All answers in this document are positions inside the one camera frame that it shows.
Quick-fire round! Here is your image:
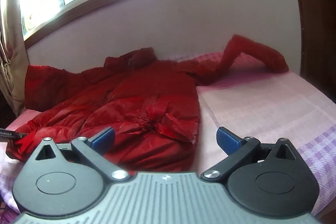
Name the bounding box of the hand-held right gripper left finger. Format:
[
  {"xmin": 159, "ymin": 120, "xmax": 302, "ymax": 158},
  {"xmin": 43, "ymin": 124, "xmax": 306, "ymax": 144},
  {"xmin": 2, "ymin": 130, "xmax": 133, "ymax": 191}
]
[{"xmin": 34, "ymin": 127, "xmax": 131, "ymax": 183}]

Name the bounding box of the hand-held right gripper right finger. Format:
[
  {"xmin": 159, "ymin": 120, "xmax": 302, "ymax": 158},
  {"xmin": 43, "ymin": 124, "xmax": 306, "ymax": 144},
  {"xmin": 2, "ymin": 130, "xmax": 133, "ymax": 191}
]
[{"xmin": 201, "ymin": 127, "xmax": 300, "ymax": 184}]

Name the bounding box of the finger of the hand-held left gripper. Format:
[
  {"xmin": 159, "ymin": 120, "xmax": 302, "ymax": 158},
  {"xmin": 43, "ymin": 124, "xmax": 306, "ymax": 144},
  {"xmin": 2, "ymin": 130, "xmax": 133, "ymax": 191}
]
[{"xmin": 0, "ymin": 129, "xmax": 27, "ymax": 141}]

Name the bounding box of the red puffer jacket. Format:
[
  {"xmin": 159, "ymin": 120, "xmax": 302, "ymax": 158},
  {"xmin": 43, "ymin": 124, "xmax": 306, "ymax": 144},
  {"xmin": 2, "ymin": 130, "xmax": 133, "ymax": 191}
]
[{"xmin": 6, "ymin": 34, "xmax": 290, "ymax": 171}]

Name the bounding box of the pink checked bed sheet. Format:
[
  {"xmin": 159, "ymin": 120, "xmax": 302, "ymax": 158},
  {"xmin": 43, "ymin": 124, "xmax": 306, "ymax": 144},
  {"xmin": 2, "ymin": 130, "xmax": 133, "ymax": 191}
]
[{"xmin": 0, "ymin": 52, "xmax": 336, "ymax": 216}]

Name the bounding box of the beige patterned curtain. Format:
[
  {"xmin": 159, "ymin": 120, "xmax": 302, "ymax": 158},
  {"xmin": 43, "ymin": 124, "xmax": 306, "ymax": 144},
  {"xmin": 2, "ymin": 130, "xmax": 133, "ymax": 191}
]
[{"xmin": 0, "ymin": 0, "xmax": 30, "ymax": 117}]

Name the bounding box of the dark wooden door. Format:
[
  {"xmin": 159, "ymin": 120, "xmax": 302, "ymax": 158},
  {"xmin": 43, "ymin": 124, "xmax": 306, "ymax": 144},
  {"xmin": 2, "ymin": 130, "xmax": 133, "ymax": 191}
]
[{"xmin": 287, "ymin": 0, "xmax": 336, "ymax": 102}]

